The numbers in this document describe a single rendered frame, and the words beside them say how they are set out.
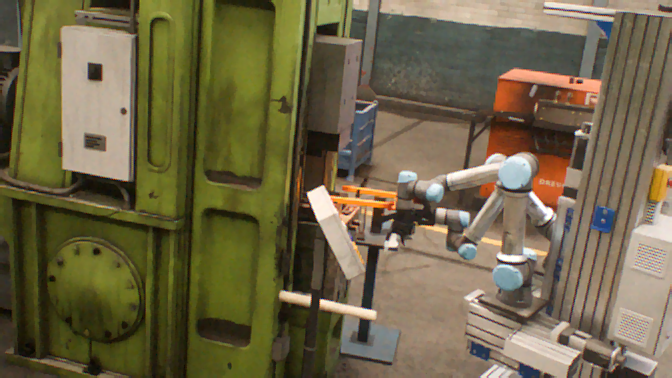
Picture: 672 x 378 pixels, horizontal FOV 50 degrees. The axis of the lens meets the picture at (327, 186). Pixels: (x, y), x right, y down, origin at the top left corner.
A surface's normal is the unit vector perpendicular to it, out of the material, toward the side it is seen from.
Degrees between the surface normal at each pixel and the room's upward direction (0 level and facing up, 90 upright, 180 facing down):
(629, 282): 90
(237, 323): 90
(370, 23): 90
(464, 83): 91
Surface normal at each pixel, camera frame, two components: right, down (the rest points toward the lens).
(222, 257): -0.28, 0.26
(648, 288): -0.62, 0.18
